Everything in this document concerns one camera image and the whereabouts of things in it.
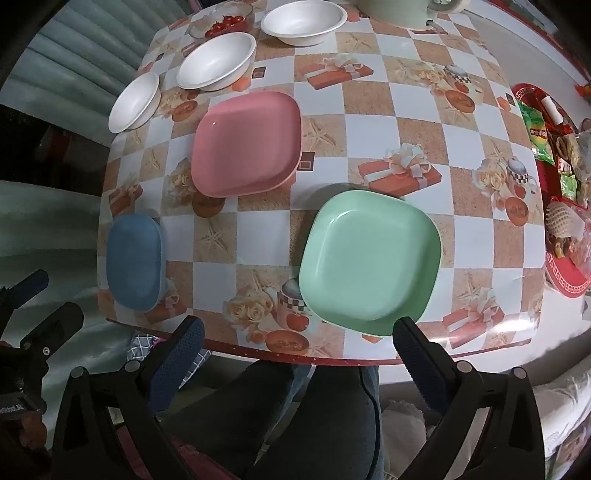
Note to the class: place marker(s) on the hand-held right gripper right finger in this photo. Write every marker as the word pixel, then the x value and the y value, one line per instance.
pixel 422 364

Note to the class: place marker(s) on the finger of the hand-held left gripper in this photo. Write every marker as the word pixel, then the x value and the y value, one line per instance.
pixel 53 325
pixel 30 285

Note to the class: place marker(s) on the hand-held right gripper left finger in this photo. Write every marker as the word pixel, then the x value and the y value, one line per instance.
pixel 178 360

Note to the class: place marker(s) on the blue square plate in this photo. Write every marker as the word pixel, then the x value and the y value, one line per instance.
pixel 134 258

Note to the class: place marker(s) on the green square plate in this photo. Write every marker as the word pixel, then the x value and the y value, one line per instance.
pixel 369 258

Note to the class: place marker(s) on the white foam bowl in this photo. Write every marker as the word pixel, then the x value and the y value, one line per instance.
pixel 134 101
pixel 302 18
pixel 214 60

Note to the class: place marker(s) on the pink square plate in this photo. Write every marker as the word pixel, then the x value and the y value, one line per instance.
pixel 244 143

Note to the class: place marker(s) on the person's left hand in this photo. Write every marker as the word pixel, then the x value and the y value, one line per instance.
pixel 30 431

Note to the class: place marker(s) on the grey checked cloth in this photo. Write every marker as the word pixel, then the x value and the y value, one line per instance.
pixel 138 348

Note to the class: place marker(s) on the pale green curtain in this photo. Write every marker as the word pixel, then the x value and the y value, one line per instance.
pixel 69 64
pixel 46 221

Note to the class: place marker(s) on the person's dark trousers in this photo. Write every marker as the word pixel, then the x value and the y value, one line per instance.
pixel 300 424

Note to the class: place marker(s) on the white patterned sofa cover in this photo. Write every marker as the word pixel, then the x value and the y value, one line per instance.
pixel 568 415

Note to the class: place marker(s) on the red patterned tray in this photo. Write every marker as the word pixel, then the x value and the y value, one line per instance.
pixel 561 282

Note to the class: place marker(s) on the green snack packet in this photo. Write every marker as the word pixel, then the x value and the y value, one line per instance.
pixel 538 138

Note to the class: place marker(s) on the checkered printed tablecloth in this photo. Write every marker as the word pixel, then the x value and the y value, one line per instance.
pixel 369 115

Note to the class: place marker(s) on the small white bottle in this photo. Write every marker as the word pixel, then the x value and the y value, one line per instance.
pixel 552 110

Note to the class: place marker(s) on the clear glass bowl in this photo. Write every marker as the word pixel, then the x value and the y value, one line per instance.
pixel 201 26

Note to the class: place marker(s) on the small orange object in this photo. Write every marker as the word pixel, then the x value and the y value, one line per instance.
pixel 584 89

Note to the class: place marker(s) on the bunch of cherry tomatoes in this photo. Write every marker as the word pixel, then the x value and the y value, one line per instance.
pixel 224 23

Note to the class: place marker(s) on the pale green kettle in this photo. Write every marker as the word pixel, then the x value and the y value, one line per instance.
pixel 397 11

